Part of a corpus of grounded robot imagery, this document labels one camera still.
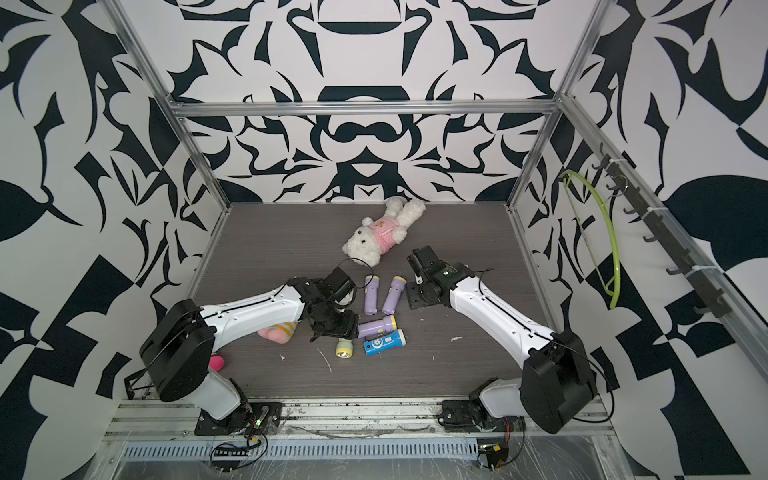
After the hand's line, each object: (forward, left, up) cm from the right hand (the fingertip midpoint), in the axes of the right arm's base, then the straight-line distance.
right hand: (417, 290), depth 85 cm
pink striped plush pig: (-11, +37, -3) cm, 39 cm away
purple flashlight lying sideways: (-7, +9, -8) cm, 14 cm away
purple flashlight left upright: (+4, +13, -8) cm, 16 cm away
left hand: (-8, +19, -6) cm, 22 cm away
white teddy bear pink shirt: (+20, +12, -2) cm, 24 cm away
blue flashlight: (-12, +11, -8) cm, 18 cm away
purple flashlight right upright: (+6, +5, -8) cm, 11 cm away
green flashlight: (-14, +20, -6) cm, 25 cm away
